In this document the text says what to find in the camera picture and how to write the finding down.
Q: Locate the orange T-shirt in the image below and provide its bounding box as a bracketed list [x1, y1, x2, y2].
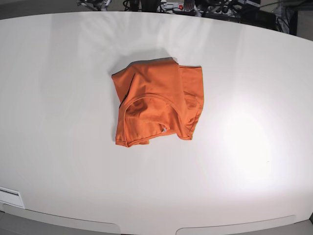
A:
[112, 58, 204, 147]

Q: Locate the white power strip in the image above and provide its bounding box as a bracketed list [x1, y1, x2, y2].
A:
[156, 0, 247, 15]

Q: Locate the white label on table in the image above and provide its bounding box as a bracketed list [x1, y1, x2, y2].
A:
[0, 187, 25, 209]

